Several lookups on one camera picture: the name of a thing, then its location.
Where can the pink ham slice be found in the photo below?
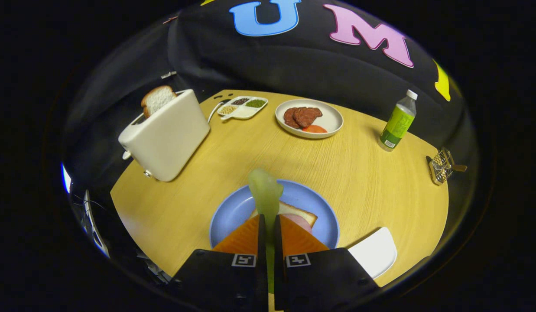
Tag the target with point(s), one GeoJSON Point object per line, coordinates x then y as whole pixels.
{"type": "Point", "coordinates": [300, 222]}

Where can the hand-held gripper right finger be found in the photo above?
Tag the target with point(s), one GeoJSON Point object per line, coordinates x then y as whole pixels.
{"type": "Point", "coordinates": [278, 242]}

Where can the red tomato slice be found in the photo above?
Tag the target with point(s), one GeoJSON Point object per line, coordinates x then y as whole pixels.
{"type": "Point", "coordinates": [314, 129]}

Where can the white toaster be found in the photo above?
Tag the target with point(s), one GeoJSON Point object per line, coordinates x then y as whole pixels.
{"type": "Point", "coordinates": [168, 138]}

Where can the black backdrop cloth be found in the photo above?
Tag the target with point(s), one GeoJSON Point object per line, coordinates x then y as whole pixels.
{"type": "Point", "coordinates": [293, 65]}

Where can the white divided tray with beans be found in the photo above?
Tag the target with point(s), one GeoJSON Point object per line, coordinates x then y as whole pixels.
{"type": "Point", "coordinates": [246, 113]}

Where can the white bread slice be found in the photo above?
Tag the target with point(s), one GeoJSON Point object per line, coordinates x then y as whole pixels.
{"type": "Point", "coordinates": [157, 99]}
{"type": "Point", "coordinates": [296, 212]}

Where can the silver clip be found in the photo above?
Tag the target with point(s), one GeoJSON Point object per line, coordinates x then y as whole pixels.
{"type": "Point", "coordinates": [168, 75]}

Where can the white square plate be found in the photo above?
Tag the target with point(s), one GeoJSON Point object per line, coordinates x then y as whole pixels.
{"type": "Point", "coordinates": [374, 253]}

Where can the red clip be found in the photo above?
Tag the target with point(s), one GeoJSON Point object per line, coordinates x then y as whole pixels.
{"type": "Point", "coordinates": [170, 20]}

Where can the green lettuce leaf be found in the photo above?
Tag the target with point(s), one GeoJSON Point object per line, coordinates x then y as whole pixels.
{"type": "Point", "coordinates": [265, 195]}

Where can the green label plastic bottle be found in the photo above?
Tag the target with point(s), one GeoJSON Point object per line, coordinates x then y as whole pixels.
{"type": "Point", "coordinates": [397, 123]}

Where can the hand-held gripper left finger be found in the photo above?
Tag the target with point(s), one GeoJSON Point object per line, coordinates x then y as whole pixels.
{"type": "Point", "coordinates": [262, 242]}

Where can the white round plate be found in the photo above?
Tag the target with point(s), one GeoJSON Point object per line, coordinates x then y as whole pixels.
{"type": "Point", "coordinates": [330, 119]}

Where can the brown meat patty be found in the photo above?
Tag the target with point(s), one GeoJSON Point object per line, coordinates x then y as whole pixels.
{"type": "Point", "coordinates": [307, 115]}
{"type": "Point", "coordinates": [288, 118]}

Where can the blue round plate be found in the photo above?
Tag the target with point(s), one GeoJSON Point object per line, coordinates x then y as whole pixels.
{"type": "Point", "coordinates": [233, 212]}

